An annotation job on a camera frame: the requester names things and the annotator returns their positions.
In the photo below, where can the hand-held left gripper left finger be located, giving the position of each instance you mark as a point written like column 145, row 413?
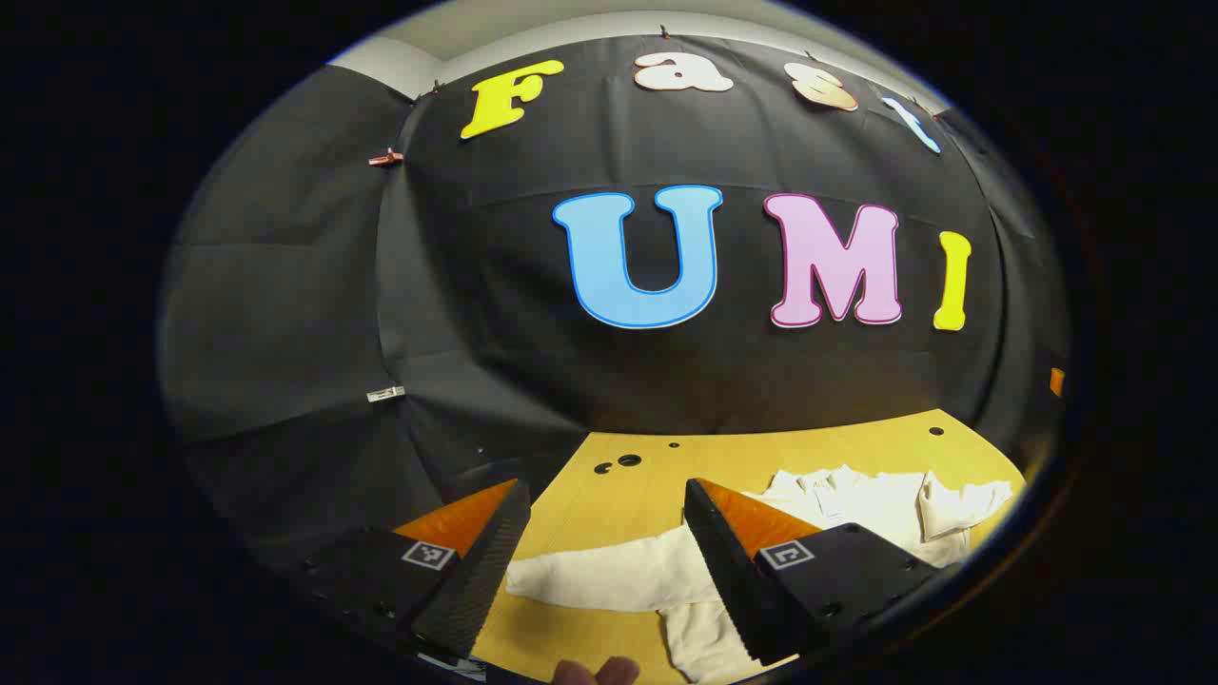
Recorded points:
column 476, row 580

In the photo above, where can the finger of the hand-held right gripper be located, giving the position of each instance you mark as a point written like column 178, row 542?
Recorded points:
column 1056, row 381

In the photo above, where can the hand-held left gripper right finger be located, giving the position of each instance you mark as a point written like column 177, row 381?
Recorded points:
column 733, row 580

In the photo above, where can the red cloth clip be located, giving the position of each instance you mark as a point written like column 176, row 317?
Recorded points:
column 385, row 158

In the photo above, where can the white garment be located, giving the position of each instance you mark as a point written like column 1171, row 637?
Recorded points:
column 609, row 576

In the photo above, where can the black backdrop cloth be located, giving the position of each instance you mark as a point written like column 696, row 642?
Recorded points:
column 476, row 285

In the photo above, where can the white cloth clip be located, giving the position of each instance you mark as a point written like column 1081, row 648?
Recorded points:
column 385, row 393

